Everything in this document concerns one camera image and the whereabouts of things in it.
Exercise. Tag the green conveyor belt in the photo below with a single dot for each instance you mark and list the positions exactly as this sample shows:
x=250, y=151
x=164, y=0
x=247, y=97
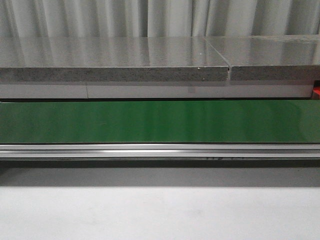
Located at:
x=162, y=121

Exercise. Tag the white cabinet front panel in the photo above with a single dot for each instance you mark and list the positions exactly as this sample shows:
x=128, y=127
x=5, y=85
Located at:
x=156, y=90

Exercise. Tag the grey speckled right countertop slab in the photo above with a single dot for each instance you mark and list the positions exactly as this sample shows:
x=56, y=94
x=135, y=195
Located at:
x=270, y=58

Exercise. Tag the grey speckled countertop slab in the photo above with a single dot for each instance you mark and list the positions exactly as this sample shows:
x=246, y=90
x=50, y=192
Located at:
x=270, y=58
x=115, y=59

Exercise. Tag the grey speckled left countertop slab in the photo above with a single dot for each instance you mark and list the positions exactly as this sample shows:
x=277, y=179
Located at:
x=115, y=59

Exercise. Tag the red plastic tray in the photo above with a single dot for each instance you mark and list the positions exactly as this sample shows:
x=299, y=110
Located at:
x=316, y=93

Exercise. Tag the grey pleated curtain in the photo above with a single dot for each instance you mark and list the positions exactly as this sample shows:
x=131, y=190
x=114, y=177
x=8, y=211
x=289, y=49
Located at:
x=158, y=18

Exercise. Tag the aluminium conveyor frame rail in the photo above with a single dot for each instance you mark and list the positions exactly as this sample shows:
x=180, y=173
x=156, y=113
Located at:
x=161, y=150

